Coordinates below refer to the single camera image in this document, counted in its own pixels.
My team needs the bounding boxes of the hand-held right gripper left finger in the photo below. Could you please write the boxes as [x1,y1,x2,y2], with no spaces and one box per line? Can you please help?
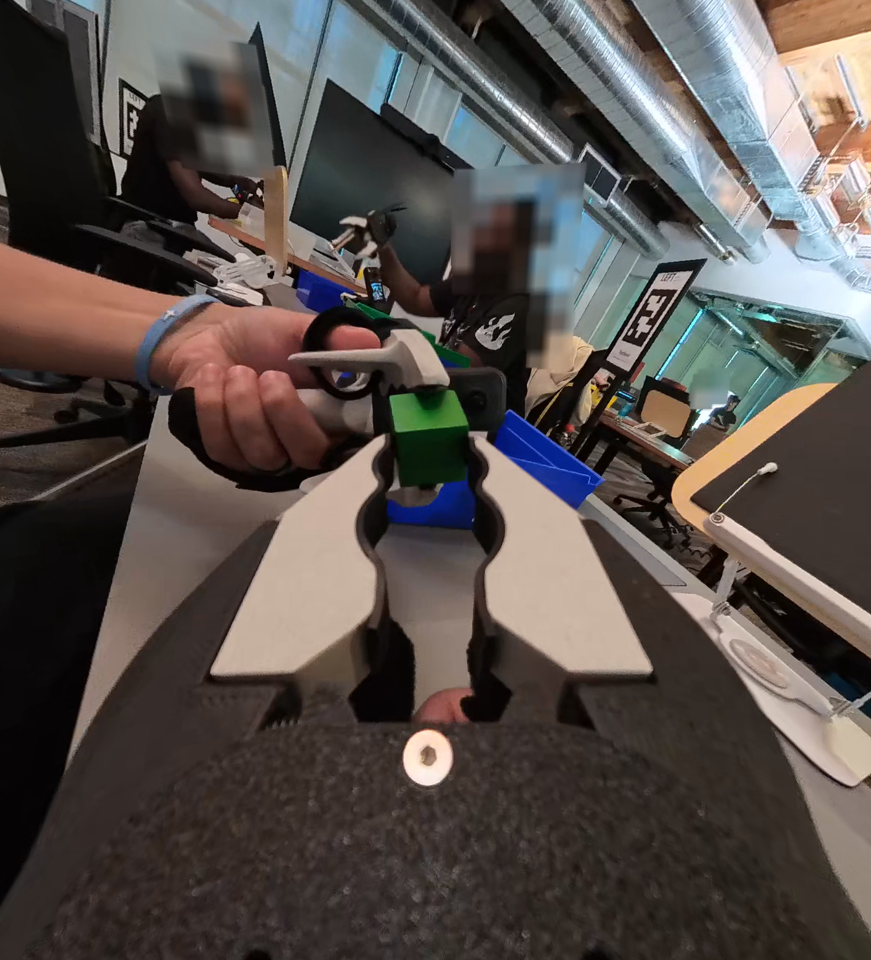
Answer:
[210,433,416,725]

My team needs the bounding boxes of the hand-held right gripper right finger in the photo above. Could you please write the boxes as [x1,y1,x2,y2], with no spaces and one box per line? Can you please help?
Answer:
[461,435,654,725]

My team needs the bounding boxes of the green block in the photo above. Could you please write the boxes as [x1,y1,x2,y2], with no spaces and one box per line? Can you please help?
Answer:
[389,390,471,487]

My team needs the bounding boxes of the person's left forearm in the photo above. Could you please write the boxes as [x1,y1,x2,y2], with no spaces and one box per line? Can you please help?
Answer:
[0,221,182,391]

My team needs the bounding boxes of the person's left hand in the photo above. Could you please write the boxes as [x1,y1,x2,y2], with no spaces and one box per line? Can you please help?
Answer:
[152,303,384,474]

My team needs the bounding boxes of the black monitor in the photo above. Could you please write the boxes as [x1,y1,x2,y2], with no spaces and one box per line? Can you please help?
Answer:
[287,78,476,288]

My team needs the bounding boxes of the tan wooden chair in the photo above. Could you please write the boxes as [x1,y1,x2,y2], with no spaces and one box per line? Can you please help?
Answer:
[639,377,697,441]

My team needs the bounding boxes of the black-framed marker sign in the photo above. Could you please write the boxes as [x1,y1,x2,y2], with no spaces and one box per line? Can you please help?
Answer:
[604,257,709,374]

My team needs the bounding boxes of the white vent grille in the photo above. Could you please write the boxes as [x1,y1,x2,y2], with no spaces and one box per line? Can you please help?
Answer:
[576,144,626,205]

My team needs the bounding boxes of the blue wristband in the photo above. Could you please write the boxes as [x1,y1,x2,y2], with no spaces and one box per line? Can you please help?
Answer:
[134,294,223,396]

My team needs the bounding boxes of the person's black pants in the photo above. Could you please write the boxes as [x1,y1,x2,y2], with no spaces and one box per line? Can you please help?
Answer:
[0,480,148,942]

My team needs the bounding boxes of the black office chair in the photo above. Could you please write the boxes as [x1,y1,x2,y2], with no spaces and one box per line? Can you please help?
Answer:
[0,0,238,297]
[0,366,158,481]

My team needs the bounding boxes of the wood-rimmed black tablet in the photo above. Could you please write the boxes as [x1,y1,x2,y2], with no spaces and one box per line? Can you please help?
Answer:
[670,352,871,655]

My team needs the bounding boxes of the silver ventilation duct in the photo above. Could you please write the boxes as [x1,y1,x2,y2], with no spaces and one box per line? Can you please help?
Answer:
[626,0,864,260]
[371,0,673,260]

